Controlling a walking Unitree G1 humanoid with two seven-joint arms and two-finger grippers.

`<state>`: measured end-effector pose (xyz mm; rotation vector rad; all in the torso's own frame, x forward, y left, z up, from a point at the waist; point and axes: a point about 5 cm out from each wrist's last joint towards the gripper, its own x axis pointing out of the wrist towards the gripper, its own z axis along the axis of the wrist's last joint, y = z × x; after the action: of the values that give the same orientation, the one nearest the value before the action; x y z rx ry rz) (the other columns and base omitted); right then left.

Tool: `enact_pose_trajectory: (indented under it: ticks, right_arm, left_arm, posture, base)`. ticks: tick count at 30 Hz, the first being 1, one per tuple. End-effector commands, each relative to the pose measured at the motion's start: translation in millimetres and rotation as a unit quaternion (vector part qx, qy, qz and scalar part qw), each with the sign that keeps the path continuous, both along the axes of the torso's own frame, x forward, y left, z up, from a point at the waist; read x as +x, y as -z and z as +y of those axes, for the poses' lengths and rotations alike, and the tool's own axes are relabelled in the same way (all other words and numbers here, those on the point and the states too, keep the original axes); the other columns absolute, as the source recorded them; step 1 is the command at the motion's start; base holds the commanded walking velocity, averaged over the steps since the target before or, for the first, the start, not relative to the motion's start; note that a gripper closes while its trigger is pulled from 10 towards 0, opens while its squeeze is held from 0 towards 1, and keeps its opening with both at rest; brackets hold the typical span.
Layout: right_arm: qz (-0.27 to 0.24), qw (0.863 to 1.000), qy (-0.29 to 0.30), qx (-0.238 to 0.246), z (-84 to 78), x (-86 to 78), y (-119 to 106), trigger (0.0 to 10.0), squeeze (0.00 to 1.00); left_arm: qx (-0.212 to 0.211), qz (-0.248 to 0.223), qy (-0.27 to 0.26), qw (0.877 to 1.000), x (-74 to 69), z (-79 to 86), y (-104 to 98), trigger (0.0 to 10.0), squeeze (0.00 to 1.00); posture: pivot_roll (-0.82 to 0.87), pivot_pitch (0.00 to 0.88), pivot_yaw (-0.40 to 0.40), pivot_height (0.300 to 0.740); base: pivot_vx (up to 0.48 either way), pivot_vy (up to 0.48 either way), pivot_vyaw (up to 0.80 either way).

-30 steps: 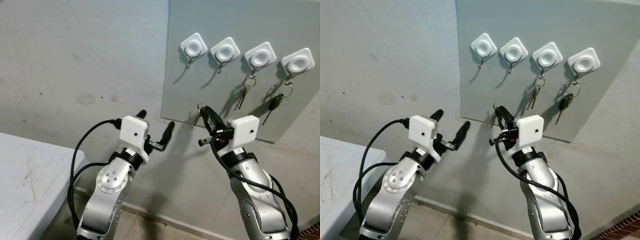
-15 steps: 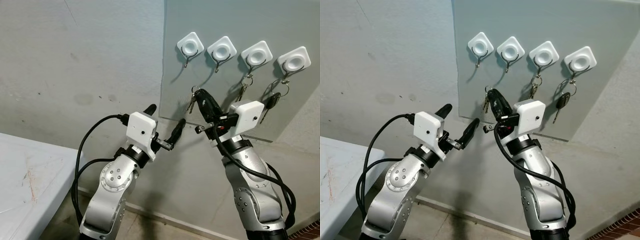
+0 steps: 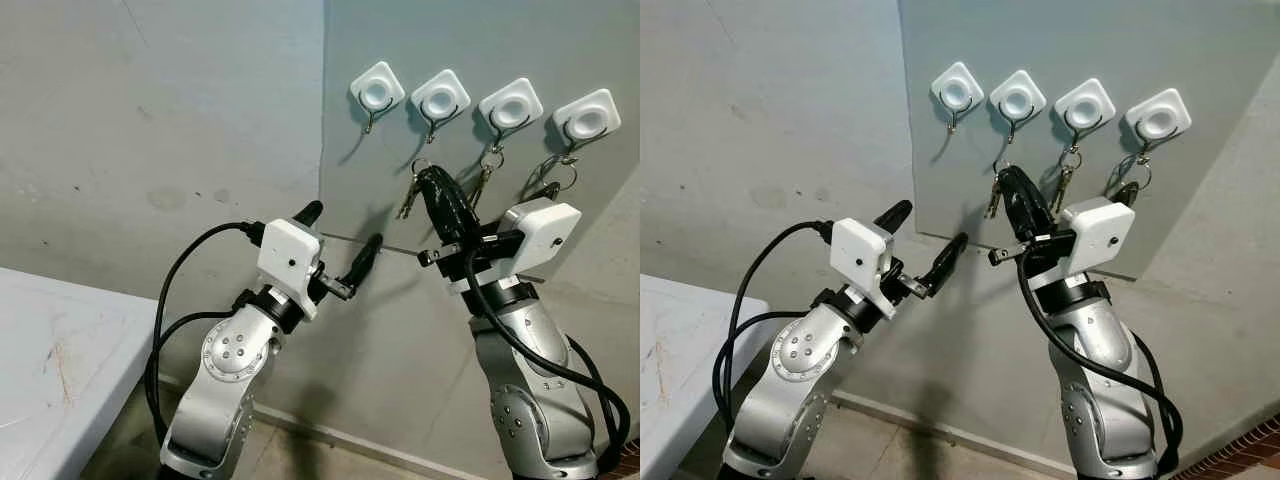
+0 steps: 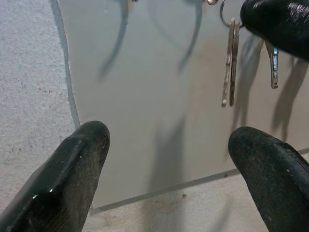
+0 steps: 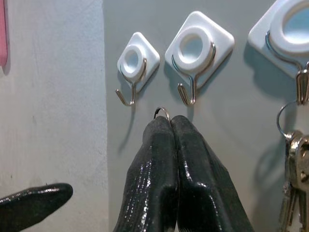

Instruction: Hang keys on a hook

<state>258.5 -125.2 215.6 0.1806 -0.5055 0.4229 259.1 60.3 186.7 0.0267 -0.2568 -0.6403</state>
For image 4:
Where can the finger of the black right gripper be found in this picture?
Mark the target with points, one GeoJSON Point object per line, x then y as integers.
{"type": "Point", "coordinates": [280, 21]}

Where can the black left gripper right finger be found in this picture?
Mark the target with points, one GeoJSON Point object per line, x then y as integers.
{"type": "Point", "coordinates": [277, 181]}

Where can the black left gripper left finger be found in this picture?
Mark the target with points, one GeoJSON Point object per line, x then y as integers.
{"type": "Point", "coordinates": [60, 181]}

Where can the steel hook plate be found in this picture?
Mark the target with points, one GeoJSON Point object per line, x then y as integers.
{"type": "Point", "coordinates": [144, 96]}

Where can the silver metal hook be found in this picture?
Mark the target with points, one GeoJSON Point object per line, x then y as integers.
{"type": "Point", "coordinates": [212, 2]}

